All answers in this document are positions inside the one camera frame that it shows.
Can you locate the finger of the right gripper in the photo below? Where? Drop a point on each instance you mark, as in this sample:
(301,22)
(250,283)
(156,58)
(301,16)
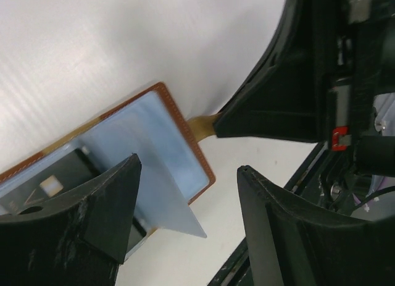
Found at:
(277,99)

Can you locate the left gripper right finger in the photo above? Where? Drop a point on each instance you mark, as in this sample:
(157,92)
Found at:
(292,241)

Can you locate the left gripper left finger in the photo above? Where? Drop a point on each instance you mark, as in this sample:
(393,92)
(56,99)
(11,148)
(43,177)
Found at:
(78,238)

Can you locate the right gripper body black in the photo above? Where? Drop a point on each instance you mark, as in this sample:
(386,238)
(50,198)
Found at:
(354,64)

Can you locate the brown leather card holder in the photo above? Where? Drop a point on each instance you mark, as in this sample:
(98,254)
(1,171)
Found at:
(174,170)

